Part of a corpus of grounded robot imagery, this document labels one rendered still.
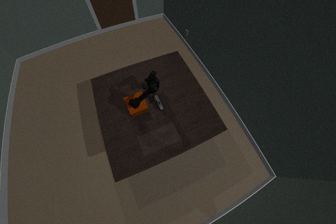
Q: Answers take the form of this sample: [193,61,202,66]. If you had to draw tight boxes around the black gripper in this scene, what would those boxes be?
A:
[142,83,150,90]

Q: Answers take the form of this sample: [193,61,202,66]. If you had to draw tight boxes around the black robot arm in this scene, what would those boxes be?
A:
[128,71,160,109]

